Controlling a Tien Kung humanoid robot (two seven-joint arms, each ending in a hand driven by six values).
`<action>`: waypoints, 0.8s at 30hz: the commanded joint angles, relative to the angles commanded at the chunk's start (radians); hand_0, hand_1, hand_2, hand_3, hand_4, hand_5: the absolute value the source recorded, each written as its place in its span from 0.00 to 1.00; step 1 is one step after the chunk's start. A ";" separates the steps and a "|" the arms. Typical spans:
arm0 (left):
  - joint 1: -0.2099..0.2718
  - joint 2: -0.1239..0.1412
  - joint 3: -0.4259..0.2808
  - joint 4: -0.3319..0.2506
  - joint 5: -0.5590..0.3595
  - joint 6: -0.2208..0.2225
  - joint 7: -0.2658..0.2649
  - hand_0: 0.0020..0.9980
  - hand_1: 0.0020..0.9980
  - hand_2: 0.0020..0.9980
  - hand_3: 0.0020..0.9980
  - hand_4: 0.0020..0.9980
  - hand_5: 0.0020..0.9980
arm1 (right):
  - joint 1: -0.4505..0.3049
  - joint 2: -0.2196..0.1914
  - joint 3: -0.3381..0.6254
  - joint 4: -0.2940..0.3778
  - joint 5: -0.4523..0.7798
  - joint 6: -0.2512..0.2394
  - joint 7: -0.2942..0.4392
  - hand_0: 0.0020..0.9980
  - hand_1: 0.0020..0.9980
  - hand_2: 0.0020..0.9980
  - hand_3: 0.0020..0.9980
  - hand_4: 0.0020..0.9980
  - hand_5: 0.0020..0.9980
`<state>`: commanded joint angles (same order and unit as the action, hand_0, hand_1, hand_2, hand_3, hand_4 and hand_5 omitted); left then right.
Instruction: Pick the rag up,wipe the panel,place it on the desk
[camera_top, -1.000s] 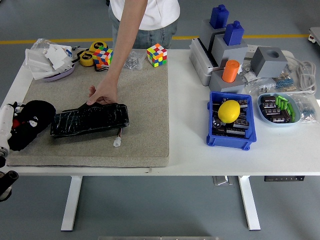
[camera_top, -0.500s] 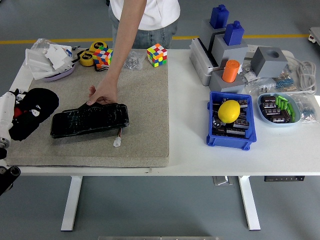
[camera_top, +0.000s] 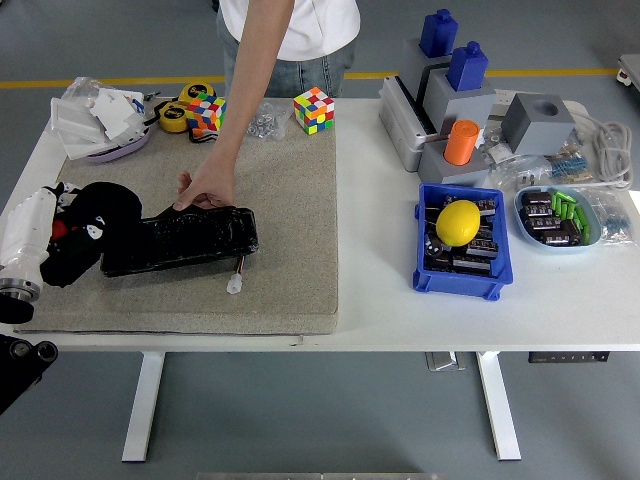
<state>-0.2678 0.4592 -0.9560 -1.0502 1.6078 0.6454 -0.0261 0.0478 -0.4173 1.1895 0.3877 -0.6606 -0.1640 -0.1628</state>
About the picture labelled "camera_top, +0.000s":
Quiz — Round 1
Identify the person's hand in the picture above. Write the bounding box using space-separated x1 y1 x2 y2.
174 159 237 212

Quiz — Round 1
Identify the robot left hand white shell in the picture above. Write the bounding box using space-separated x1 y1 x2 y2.
0 182 109 282

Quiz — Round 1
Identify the black rag with red patch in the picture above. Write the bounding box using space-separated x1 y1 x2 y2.
39 181 144 289

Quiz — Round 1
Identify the black table control panel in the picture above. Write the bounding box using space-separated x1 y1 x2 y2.
528 352 611 364

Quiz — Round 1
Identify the stickerless Rubik's cube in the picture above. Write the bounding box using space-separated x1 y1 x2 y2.
187 93 227 137

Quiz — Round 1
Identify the grey-brown mat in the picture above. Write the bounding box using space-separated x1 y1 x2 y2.
14 97 340 336

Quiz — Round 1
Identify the yellow tape measure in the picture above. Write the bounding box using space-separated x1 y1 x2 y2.
178 82 217 109
158 101 190 134

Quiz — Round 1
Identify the clear bag of screws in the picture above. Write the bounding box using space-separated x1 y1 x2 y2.
244 99 294 142

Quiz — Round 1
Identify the purple tray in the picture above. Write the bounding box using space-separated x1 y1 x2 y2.
84 127 152 164

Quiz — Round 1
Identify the white-faced Rubik's cube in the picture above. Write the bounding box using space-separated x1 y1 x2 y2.
292 86 336 136

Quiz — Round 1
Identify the clear plastic bag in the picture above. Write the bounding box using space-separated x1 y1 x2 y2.
59 76 121 109

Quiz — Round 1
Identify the person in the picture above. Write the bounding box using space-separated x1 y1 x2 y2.
215 0 361 100

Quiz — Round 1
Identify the white table leg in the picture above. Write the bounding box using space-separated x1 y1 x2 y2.
121 351 166 464
474 351 522 462

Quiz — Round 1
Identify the grey block with round socket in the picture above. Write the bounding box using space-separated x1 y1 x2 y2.
417 139 491 189

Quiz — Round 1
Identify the yellow lemon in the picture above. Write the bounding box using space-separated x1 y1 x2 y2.
435 199 482 248

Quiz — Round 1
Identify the orange cylinder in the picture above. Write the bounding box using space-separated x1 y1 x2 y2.
443 118 481 166

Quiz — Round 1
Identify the blue peg block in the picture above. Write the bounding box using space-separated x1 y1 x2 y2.
418 8 460 57
446 41 489 93

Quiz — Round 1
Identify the clear bag of small parts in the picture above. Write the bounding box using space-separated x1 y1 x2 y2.
479 127 551 191

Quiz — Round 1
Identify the blue plastic bin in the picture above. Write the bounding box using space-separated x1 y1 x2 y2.
412 182 515 301

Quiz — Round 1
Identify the white power strip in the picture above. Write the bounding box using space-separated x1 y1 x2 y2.
492 88 591 124

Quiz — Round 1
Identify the light blue dish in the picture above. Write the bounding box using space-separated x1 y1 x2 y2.
513 185 603 255

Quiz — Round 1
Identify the grey block with empty hole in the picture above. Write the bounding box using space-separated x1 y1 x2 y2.
501 92 578 156

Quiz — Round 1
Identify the bag of blue resistors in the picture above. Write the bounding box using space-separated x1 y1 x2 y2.
544 142 596 184
587 189 636 247

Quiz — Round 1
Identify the black strap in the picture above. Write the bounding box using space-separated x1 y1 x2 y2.
188 128 224 146

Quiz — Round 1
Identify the white connector with wires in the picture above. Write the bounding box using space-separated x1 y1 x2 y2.
226 254 247 295

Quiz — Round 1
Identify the grey electrical enclosure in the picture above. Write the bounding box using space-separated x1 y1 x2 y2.
378 74 441 174

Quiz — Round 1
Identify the metal bracket under table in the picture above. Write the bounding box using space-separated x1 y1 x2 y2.
424 352 467 372

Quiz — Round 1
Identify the white power cord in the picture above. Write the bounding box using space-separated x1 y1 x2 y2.
569 107 635 190

